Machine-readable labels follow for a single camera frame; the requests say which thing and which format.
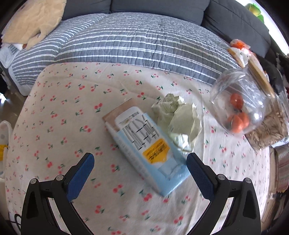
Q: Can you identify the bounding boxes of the light blue carton box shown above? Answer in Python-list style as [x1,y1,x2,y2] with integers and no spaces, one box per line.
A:
[102,98,190,197]

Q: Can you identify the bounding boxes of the white paper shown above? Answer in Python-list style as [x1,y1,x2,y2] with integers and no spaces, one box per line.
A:
[151,93,202,153]

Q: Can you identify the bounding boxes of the white patterned trash bin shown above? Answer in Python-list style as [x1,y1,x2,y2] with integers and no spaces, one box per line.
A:
[0,120,13,189]

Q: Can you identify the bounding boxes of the orange tangerine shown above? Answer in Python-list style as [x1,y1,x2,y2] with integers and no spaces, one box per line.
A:
[230,93,243,110]
[227,114,244,134]

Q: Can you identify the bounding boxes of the glass jar of seeds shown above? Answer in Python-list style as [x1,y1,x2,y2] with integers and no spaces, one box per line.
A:
[246,92,288,151]

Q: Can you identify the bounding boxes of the glass jug with cork lid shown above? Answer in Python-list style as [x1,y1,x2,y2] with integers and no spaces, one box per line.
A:
[210,55,275,135]

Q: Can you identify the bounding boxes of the black clothes pile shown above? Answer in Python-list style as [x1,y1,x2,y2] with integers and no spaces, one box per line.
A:
[257,54,288,95]

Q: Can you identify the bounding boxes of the beige fleece blanket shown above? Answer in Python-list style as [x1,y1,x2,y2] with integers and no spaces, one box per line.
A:
[1,0,67,50]

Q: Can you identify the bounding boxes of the snack bags on sofa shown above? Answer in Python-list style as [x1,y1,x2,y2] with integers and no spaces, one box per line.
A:
[228,39,254,68]

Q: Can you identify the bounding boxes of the striped grey quilt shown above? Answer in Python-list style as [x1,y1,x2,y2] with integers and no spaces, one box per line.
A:
[4,12,238,95]

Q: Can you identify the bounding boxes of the dark grey sofa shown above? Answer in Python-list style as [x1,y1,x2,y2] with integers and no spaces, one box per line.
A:
[61,0,289,59]

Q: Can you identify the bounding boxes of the green plush toy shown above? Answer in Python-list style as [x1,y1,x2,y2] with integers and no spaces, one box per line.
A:
[245,3,264,23]

